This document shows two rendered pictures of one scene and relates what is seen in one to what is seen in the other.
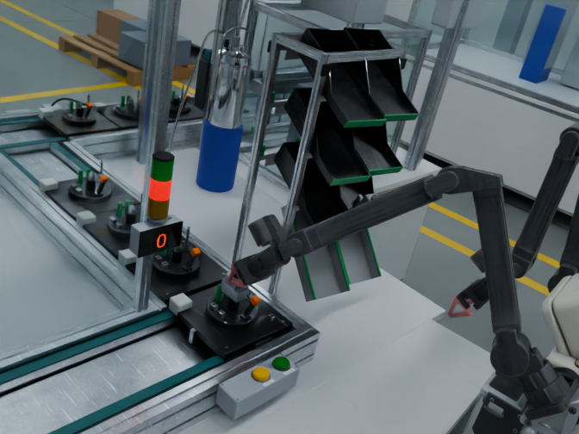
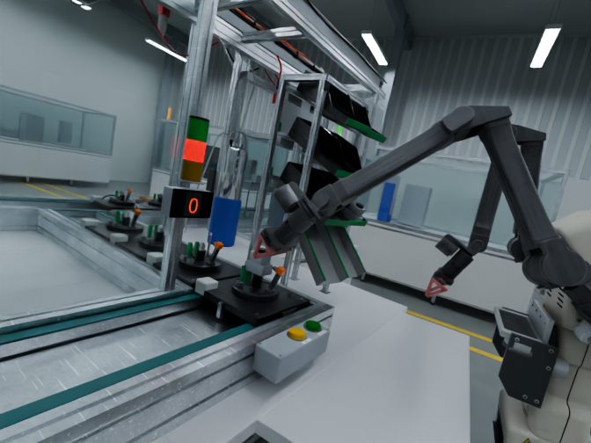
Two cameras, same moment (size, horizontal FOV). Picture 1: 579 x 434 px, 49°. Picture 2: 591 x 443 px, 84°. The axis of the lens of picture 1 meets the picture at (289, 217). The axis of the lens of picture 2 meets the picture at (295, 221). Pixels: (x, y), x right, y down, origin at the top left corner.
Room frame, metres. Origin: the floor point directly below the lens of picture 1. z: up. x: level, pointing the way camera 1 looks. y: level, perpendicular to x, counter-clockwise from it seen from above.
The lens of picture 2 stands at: (0.46, 0.11, 1.32)
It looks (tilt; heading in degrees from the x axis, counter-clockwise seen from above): 8 degrees down; 354
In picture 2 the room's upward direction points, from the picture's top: 11 degrees clockwise
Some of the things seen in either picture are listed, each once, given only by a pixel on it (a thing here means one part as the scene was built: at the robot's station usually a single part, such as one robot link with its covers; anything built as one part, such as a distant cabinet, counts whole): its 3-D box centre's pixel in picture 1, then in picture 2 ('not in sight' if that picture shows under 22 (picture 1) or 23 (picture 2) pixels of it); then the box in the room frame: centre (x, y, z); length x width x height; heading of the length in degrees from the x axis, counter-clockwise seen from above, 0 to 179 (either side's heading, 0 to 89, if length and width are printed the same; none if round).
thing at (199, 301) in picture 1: (231, 315); (254, 295); (1.37, 0.10, 0.96); 0.24 x 0.24 x 0.02; 50
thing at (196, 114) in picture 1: (176, 100); not in sight; (2.82, 0.64, 1.01); 0.24 x 0.24 x 0.13; 50
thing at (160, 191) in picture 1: (159, 187); (194, 150); (1.30, 0.31, 1.34); 0.05 x 0.05 x 0.05
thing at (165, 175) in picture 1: (162, 167); (197, 130); (1.30, 0.31, 1.39); 0.05 x 0.05 x 0.05
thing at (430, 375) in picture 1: (330, 368); (344, 344); (1.39, -0.20, 0.84); 0.90 x 0.70 x 0.03; 147
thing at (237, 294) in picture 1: (233, 282); (258, 259); (1.38, 0.11, 1.07); 0.08 x 0.04 x 0.07; 51
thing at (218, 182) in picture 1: (219, 154); (224, 221); (2.34, 0.33, 1.00); 0.16 x 0.16 x 0.27
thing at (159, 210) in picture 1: (158, 205); (191, 170); (1.30, 0.31, 1.29); 0.05 x 0.05 x 0.05
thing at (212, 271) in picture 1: (177, 253); (200, 253); (1.53, 0.29, 1.01); 0.24 x 0.24 x 0.13; 50
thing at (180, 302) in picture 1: (180, 305); (206, 286); (1.36, 0.23, 0.97); 0.05 x 0.05 x 0.04; 50
